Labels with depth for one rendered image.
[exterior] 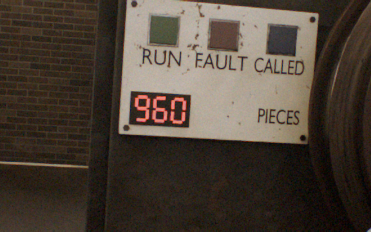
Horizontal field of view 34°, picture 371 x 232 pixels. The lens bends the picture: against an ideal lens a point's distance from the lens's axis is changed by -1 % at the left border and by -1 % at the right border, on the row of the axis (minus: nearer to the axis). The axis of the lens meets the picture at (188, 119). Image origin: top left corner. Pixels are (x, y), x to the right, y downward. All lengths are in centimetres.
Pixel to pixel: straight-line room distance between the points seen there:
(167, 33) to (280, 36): 15
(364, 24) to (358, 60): 4
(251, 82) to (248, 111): 4
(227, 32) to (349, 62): 18
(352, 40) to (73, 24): 614
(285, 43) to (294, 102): 8
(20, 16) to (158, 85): 607
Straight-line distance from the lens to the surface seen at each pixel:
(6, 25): 686
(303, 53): 84
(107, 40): 90
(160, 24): 80
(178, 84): 81
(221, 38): 81
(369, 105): 72
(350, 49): 72
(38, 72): 680
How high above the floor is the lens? 115
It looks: 5 degrees down
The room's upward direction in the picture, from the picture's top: 4 degrees clockwise
